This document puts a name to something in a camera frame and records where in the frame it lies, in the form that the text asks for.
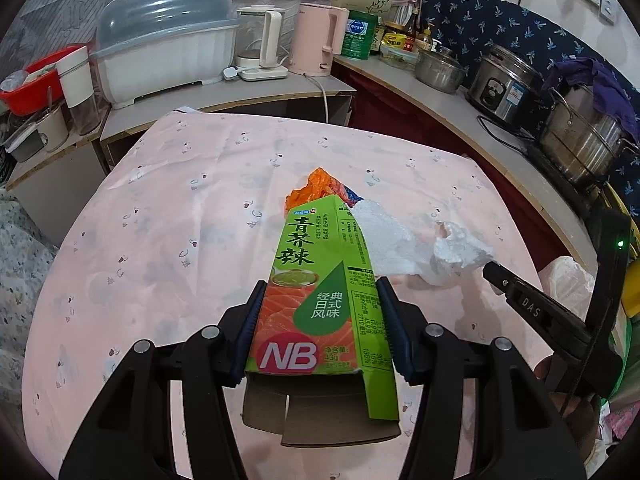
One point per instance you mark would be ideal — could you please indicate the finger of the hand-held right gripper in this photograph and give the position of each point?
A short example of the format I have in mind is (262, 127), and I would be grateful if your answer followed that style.
(515, 290)

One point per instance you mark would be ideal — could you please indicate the pink patterned tablecloth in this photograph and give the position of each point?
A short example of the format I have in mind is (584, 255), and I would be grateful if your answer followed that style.
(150, 260)

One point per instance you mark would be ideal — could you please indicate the person's right hand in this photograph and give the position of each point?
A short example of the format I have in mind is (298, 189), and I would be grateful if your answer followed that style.
(575, 425)

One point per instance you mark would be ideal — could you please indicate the white blender cup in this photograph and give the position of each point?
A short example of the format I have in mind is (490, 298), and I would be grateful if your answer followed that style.
(75, 75)

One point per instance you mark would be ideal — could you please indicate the low wooden cabinet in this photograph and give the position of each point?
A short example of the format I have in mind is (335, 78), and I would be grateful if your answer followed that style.
(55, 185)

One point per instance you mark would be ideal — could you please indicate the white power plug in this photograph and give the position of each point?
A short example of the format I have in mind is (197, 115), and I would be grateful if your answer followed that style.
(230, 73)

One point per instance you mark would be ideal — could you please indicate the green and orange carton box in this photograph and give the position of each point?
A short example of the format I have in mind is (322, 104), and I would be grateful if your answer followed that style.
(310, 285)

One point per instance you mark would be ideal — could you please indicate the pink electric kettle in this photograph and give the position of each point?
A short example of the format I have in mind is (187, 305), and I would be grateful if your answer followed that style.
(310, 40)

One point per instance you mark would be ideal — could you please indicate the steel pot with lid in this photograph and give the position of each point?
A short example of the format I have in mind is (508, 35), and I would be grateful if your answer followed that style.
(440, 72)

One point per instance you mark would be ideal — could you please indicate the steel rice cooker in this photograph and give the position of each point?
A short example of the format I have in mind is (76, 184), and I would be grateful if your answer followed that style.
(500, 90)

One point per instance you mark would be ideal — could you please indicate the purple cloth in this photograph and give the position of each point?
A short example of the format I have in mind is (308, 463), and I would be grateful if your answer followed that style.
(600, 80)

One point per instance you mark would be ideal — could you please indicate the white paper towel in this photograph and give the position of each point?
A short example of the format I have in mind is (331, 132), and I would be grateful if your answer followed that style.
(390, 240)

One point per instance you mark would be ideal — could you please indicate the white paper cup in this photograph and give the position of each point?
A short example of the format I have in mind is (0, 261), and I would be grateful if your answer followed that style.
(52, 130)

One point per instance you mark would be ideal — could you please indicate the blue patterned cloth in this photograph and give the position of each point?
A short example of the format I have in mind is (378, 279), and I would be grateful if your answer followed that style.
(500, 20)

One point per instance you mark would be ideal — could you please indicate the oil bottle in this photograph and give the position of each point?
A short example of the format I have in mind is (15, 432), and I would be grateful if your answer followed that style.
(425, 40)

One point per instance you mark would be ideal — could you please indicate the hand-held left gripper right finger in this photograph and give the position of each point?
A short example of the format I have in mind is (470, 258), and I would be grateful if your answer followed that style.
(395, 330)

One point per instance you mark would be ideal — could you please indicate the metal spoon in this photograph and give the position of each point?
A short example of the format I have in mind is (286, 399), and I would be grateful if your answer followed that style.
(49, 97)

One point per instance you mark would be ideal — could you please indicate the white dish rack grey cover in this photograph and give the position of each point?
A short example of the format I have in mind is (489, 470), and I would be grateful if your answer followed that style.
(160, 65)

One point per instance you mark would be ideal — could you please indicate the floral cloth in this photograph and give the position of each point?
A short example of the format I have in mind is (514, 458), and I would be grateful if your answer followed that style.
(20, 270)

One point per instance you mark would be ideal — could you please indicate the grey top wooden cabinet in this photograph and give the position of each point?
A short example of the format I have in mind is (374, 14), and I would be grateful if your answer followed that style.
(225, 105)

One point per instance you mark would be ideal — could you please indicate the yellow label jar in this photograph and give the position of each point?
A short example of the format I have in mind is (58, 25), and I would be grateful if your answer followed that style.
(394, 37)

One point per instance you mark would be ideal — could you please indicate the dark sauce bottle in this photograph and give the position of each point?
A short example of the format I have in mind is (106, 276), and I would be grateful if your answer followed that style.
(411, 32)

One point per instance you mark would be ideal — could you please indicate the white plastic bag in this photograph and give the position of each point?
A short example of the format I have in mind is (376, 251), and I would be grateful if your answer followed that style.
(570, 280)

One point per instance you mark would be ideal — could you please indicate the grey kitchen counter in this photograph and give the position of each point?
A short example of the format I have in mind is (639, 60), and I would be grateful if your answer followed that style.
(475, 125)

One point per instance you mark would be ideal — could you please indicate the green can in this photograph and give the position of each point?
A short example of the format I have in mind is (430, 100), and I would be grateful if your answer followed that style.
(357, 35)

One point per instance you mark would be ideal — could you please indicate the red plastic basin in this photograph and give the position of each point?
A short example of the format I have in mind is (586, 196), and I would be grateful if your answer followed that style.
(20, 100)

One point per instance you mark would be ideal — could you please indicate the clear plastic container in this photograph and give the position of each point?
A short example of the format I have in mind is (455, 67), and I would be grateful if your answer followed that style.
(22, 145)

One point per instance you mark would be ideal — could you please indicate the grey striped sheet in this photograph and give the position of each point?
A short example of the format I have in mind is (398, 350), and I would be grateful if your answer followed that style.
(60, 10)

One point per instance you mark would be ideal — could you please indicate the orange and blue wrapper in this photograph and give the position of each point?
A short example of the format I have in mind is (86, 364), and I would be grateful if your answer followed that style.
(312, 187)

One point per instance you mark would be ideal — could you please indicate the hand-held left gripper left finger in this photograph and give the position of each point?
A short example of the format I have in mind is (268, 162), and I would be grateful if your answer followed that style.
(247, 330)

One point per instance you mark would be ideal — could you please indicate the steel steamer pot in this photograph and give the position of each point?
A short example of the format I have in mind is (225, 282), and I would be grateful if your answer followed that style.
(580, 135)

